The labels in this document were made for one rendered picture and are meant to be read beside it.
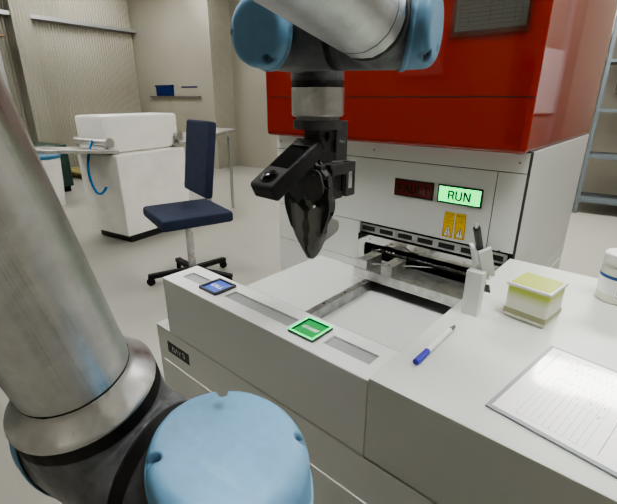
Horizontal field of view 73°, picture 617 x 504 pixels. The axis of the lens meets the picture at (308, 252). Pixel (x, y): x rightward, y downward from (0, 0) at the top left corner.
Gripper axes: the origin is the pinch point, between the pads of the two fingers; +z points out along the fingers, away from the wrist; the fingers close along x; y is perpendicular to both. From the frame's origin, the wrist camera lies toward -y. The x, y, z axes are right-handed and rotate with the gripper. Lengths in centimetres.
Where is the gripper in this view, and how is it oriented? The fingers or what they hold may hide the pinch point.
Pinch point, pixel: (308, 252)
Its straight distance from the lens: 65.9
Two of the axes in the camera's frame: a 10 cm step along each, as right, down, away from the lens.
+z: 0.0, 9.4, 3.5
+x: -7.5, -2.3, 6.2
